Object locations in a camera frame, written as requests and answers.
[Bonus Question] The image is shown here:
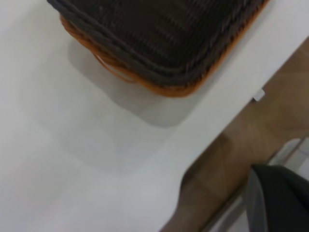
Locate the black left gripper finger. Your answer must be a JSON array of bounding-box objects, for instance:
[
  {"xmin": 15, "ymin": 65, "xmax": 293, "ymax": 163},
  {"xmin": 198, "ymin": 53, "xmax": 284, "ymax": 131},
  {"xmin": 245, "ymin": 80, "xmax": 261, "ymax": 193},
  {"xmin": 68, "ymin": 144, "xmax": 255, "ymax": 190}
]
[{"xmin": 245, "ymin": 163, "xmax": 309, "ymax": 232}]

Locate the orange wicker basket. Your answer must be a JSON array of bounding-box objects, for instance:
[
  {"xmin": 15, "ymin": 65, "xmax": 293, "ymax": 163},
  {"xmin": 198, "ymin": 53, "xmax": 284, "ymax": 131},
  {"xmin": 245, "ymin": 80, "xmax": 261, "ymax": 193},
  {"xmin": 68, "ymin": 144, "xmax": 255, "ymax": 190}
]
[{"xmin": 59, "ymin": 0, "xmax": 271, "ymax": 98}]

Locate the dark brown wicker basket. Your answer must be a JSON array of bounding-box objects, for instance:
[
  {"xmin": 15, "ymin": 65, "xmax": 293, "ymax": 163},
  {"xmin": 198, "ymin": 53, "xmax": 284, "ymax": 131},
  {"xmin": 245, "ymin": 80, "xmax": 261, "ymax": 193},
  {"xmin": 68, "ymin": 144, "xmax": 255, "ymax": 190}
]
[{"xmin": 46, "ymin": 0, "xmax": 270, "ymax": 87}]

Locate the small white table edge clip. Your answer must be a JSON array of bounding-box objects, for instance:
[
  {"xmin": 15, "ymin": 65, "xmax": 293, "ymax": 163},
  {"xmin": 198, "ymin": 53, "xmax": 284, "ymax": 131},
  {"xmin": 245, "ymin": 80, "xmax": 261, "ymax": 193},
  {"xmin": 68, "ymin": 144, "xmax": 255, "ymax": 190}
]
[{"xmin": 252, "ymin": 88, "xmax": 266, "ymax": 102}]

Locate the grey metal frame rail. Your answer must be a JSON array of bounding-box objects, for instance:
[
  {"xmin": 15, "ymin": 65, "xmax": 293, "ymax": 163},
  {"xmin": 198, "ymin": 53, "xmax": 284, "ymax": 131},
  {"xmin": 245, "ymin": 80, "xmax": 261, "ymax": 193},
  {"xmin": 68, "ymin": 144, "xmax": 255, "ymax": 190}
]
[{"xmin": 200, "ymin": 137, "xmax": 309, "ymax": 232}]

